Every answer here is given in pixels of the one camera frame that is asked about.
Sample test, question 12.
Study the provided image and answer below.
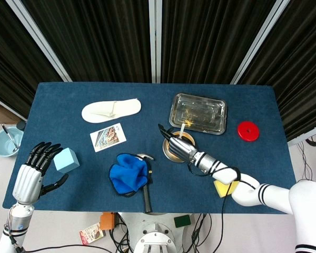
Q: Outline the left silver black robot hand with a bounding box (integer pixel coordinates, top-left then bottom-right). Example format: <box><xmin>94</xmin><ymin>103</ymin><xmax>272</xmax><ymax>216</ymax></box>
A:
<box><xmin>12</xmin><ymin>141</ymin><xmax>69</xmax><ymax>205</ymax></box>

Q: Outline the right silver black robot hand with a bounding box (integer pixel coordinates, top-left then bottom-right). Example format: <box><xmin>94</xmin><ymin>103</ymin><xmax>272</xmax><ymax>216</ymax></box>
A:
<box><xmin>157</xmin><ymin>123</ymin><xmax>199</xmax><ymax>163</ymax></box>

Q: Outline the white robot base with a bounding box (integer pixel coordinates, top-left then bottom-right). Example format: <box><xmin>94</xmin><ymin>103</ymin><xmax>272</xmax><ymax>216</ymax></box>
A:
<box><xmin>118</xmin><ymin>212</ymin><xmax>201</xmax><ymax>253</ymax></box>

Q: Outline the beige bowl with yellow liquid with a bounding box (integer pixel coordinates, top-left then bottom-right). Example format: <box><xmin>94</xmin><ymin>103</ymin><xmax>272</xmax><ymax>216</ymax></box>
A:
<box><xmin>164</xmin><ymin>131</ymin><xmax>196</xmax><ymax>159</ymax></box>

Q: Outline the metal tray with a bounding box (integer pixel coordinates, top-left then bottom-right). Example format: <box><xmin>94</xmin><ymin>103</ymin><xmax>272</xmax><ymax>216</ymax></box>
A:
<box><xmin>169</xmin><ymin>92</ymin><xmax>228</xmax><ymax>135</ymax></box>

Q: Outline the light blue plastic bowl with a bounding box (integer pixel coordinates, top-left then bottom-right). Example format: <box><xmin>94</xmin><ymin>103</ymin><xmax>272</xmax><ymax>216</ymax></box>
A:
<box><xmin>0</xmin><ymin>126</ymin><xmax>25</xmax><ymax>158</ymax></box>

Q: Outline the round metal saucer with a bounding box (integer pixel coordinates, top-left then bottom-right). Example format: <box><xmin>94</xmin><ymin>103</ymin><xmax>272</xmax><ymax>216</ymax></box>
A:
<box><xmin>162</xmin><ymin>132</ymin><xmax>198</xmax><ymax>163</ymax></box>

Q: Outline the light blue foam cube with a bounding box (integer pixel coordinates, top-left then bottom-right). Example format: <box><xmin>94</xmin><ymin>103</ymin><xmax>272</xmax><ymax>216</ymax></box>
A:
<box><xmin>53</xmin><ymin>147</ymin><xmax>81</xmax><ymax>174</ymax></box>

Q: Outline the blue table cover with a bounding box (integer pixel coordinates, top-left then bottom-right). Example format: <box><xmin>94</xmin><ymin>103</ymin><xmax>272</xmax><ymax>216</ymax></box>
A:
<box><xmin>2</xmin><ymin>82</ymin><xmax>303</xmax><ymax>214</ymax></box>

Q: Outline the yellow sponge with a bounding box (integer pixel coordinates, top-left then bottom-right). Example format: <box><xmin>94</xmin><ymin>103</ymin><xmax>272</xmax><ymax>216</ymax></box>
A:
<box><xmin>213</xmin><ymin>180</ymin><xmax>240</xmax><ymax>199</ymax></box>

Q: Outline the blue fleece cloth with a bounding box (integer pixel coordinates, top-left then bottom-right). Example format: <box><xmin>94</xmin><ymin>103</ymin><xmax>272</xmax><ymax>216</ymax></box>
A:
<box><xmin>108</xmin><ymin>153</ymin><xmax>151</xmax><ymax>197</ymax></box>

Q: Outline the red round disc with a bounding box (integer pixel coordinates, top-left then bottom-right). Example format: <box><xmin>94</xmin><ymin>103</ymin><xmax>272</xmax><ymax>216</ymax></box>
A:
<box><xmin>236</xmin><ymin>121</ymin><xmax>261</xmax><ymax>143</ymax></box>

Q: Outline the dark green box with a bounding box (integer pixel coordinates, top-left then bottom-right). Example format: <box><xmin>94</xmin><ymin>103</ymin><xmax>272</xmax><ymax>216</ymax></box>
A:
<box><xmin>173</xmin><ymin>214</ymin><xmax>192</xmax><ymax>229</ymax></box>

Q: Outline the photo postcard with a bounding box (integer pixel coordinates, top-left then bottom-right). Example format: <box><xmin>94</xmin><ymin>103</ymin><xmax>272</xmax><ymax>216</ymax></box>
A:
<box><xmin>90</xmin><ymin>123</ymin><xmax>127</xmax><ymax>153</ymax></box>

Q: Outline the red white snack packet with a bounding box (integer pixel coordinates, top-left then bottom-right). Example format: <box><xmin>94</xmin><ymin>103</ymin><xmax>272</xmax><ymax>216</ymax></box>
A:
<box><xmin>79</xmin><ymin>222</ymin><xmax>106</xmax><ymax>247</ymax></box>

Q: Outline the white slipper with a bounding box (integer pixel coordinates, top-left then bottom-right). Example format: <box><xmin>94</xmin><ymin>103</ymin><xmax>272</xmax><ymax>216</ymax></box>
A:
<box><xmin>81</xmin><ymin>98</ymin><xmax>143</xmax><ymax>124</ymax></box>

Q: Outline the orange box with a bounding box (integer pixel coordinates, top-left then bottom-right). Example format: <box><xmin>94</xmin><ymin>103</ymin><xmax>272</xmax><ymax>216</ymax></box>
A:
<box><xmin>99</xmin><ymin>212</ymin><xmax>116</xmax><ymax>230</ymax></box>

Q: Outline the black curtain panel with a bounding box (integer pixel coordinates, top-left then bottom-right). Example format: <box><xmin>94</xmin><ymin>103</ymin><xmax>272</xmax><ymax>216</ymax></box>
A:
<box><xmin>238</xmin><ymin>0</ymin><xmax>316</xmax><ymax>143</ymax></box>
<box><xmin>160</xmin><ymin>0</ymin><xmax>279</xmax><ymax>84</ymax></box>
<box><xmin>21</xmin><ymin>0</ymin><xmax>152</xmax><ymax>83</ymax></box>
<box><xmin>0</xmin><ymin>0</ymin><xmax>65</xmax><ymax>119</ymax></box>

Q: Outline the metal ladle black handle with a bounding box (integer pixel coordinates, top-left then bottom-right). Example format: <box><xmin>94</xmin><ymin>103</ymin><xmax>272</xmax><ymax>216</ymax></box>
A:
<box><xmin>1</xmin><ymin>123</ymin><xmax>19</xmax><ymax>153</ymax></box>

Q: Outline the black handled claw hammer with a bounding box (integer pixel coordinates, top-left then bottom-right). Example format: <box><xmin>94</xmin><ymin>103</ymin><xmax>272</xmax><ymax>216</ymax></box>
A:
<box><xmin>135</xmin><ymin>153</ymin><xmax>155</xmax><ymax>213</ymax></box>

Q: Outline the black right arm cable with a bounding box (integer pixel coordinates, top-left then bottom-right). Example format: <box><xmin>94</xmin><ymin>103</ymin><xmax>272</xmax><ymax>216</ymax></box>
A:
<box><xmin>186</xmin><ymin>162</ymin><xmax>256</xmax><ymax>253</ymax></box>

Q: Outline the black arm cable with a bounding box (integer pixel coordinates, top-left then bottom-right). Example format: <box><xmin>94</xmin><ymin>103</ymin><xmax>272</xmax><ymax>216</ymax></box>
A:
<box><xmin>186</xmin><ymin>162</ymin><xmax>256</xmax><ymax>253</ymax></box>
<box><xmin>9</xmin><ymin>234</ymin><xmax>114</xmax><ymax>253</ymax></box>

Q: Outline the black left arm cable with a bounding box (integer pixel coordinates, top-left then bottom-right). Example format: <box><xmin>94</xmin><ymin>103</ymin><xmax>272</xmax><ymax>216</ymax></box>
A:
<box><xmin>9</xmin><ymin>234</ymin><xmax>114</xmax><ymax>253</ymax></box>

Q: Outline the white partition post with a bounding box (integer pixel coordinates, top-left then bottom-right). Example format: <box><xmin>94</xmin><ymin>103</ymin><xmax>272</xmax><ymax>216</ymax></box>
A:
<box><xmin>230</xmin><ymin>0</ymin><xmax>291</xmax><ymax>85</ymax></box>
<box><xmin>5</xmin><ymin>0</ymin><xmax>73</xmax><ymax>82</ymax></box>
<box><xmin>148</xmin><ymin>0</ymin><xmax>163</xmax><ymax>84</ymax></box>

